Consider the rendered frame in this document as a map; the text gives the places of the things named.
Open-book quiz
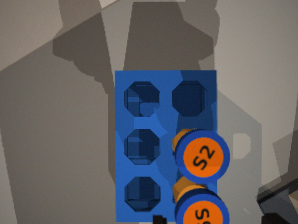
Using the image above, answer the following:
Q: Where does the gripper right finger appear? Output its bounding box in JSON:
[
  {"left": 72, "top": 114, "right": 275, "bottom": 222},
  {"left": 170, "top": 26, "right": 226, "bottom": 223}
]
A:
[{"left": 261, "top": 213, "right": 290, "bottom": 224}]

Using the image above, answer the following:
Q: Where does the blue tube rack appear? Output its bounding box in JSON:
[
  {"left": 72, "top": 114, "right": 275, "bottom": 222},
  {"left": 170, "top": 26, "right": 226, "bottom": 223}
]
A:
[{"left": 115, "top": 70, "right": 217, "bottom": 222}]

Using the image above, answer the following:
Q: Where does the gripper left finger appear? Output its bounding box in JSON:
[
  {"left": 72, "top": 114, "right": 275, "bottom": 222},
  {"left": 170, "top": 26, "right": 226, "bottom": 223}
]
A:
[{"left": 153, "top": 215, "right": 167, "bottom": 224}]

